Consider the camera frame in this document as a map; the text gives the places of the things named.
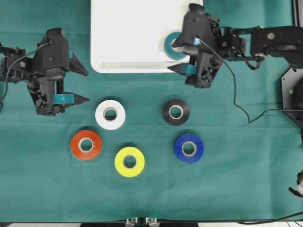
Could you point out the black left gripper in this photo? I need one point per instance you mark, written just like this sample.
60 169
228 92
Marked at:
48 96

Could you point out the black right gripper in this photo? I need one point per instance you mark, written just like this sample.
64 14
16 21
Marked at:
201 69

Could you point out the teal tape roll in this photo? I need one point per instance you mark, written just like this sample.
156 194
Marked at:
173 53

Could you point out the black tape roll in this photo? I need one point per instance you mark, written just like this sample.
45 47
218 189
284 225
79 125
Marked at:
180 104

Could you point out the white tape roll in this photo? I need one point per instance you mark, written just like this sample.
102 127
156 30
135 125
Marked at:
101 110

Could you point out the red tape roll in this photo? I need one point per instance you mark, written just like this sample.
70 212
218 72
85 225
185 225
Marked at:
79 152

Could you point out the yellow tape roll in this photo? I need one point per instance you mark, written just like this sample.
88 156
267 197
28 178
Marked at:
125 171

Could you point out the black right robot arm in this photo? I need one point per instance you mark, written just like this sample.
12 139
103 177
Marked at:
252 45

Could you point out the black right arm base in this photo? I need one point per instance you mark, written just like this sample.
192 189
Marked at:
292 95

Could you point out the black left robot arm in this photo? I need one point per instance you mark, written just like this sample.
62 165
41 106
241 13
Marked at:
15 67

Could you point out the white plastic case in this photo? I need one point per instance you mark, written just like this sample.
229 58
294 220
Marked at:
128 36

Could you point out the blue tape roll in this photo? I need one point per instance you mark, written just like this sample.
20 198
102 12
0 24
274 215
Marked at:
197 144

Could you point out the green table cloth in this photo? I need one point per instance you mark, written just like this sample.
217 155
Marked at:
252 151

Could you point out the white object at edge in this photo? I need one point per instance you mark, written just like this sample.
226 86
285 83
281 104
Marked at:
299 191

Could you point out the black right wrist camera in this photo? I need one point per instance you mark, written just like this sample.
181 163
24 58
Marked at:
198 28

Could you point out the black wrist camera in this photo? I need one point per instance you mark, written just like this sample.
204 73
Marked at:
198 28
52 59

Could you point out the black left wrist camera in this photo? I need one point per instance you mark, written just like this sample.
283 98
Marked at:
52 59

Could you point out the aluminium frame post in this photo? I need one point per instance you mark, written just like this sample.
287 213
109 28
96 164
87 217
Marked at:
297 8

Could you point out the metal bracket at table edge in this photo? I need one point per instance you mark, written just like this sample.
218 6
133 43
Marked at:
141 222

